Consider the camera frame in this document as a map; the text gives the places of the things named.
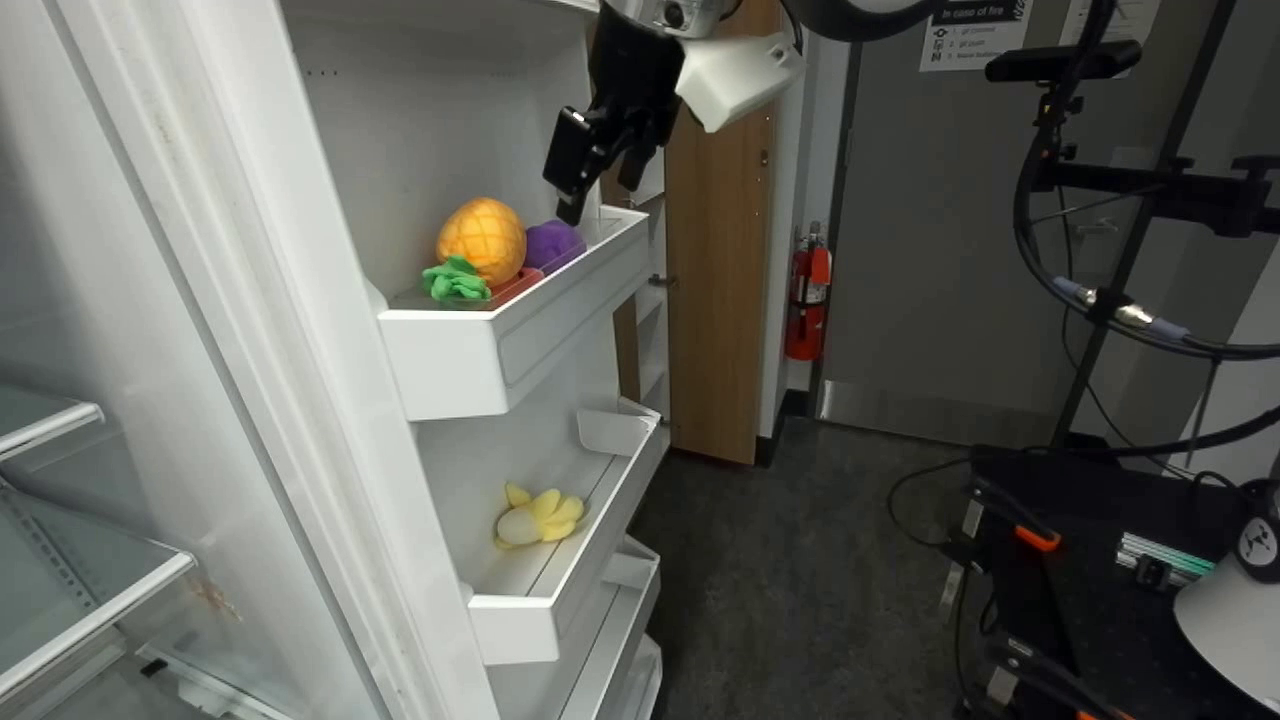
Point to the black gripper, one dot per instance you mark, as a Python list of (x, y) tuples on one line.
[(638, 81)]

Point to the orange pineapple plush toy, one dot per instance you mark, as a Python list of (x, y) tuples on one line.
[(480, 240)]

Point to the purple plush toy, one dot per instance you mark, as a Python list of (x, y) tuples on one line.
[(553, 246)]

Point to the red plush toy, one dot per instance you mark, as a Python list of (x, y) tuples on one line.
[(518, 287)]

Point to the white fridge door bin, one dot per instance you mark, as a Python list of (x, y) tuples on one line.
[(467, 362), (594, 667), (638, 686), (534, 624)]

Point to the white fridge door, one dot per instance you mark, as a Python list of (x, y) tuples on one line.
[(335, 401)]

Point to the yellow banana plush toy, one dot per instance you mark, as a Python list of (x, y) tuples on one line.
[(540, 519)]

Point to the white fridge body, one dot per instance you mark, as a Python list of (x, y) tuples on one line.
[(82, 266)]

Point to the glass fridge shelf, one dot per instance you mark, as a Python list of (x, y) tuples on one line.
[(82, 602), (42, 427)]

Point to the brown wooden cabinet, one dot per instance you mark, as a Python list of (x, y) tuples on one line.
[(722, 266)]

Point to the red fire extinguisher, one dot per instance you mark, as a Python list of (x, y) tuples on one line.
[(809, 295)]

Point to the black equipment cart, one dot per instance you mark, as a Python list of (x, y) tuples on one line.
[(1104, 585)]

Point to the white round lamp shade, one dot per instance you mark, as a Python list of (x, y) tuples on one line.
[(1232, 624)]

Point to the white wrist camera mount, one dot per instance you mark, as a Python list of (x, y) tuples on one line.
[(743, 79)]

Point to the white wall sign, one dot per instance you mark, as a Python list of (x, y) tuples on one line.
[(972, 33)]

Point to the black stereo camera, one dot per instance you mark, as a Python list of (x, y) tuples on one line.
[(1061, 60)]

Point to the black camera stand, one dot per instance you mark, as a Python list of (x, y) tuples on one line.
[(1161, 186)]

